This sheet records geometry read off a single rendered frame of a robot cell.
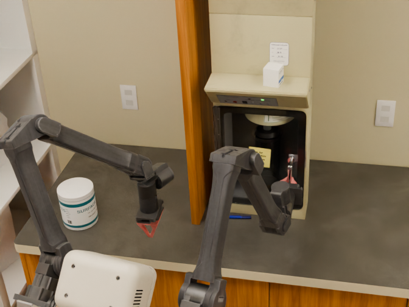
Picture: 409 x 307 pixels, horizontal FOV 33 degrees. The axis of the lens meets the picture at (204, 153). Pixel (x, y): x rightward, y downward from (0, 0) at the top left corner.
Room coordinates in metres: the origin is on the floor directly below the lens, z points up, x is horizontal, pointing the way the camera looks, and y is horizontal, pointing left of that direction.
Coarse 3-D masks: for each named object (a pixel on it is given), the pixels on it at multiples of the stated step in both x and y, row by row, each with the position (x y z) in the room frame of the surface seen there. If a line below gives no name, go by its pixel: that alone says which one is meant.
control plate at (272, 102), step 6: (222, 96) 1.92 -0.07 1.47; (228, 96) 1.92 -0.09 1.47; (234, 96) 1.91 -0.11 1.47; (240, 96) 1.90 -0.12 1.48; (222, 102) 1.97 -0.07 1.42; (228, 102) 1.97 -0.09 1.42; (240, 102) 1.95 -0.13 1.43; (258, 102) 1.93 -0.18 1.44; (264, 102) 1.92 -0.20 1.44; (270, 102) 1.91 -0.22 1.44; (276, 102) 1.90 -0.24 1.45
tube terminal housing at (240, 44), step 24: (216, 24) 2.01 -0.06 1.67; (240, 24) 1.99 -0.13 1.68; (264, 24) 1.98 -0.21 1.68; (288, 24) 1.96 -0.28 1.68; (312, 24) 1.94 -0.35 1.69; (216, 48) 2.01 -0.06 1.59; (240, 48) 1.99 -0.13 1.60; (264, 48) 1.98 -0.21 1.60; (312, 48) 1.98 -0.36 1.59; (240, 72) 1.99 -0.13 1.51; (288, 72) 1.96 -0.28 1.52; (312, 72) 2.02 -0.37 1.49
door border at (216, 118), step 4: (216, 108) 2.00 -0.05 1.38; (216, 112) 2.00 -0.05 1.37; (216, 116) 2.00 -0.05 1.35; (216, 120) 2.00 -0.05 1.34; (216, 124) 2.00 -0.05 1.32; (220, 124) 2.00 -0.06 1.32; (216, 128) 2.00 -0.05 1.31; (220, 128) 2.00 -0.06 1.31; (216, 132) 2.00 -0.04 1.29; (220, 132) 2.00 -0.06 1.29; (216, 136) 2.00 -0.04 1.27; (220, 136) 2.00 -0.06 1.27; (216, 140) 2.00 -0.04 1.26; (220, 140) 2.00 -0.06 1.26; (216, 144) 2.00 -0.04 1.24; (220, 144) 2.00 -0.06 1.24
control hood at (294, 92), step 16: (208, 80) 1.96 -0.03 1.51; (224, 80) 1.95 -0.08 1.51; (240, 80) 1.94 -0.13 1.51; (256, 80) 1.94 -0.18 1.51; (288, 80) 1.92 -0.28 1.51; (304, 80) 1.92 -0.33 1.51; (208, 96) 1.95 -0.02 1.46; (256, 96) 1.88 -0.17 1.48; (272, 96) 1.86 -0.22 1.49; (288, 96) 1.84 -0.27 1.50; (304, 96) 1.83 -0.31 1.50
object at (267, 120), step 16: (224, 112) 2.00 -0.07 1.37; (240, 112) 1.98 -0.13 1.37; (256, 112) 1.97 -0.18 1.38; (272, 112) 1.96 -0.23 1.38; (288, 112) 1.94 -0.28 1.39; (224, 128) 2.00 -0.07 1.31; (240, 128) 1.98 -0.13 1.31; (256, 128) 1.97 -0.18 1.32; (272, 128) 1.96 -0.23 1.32; (288, 128) 1.94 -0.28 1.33; (304, 128) 1.93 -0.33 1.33; (224, 144) 2.00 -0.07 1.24; (240, 144) 1.98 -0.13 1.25; (256, 144) 1.97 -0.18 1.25; (272, 144) 1.96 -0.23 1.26; (288, 144) 1.94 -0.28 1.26; (304, 144) 1.93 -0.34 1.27; (272, 160) 1.96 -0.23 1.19; (304, 160) 1.93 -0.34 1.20; (272, 176) 1.96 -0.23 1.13; (240, 192) 1.98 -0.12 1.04
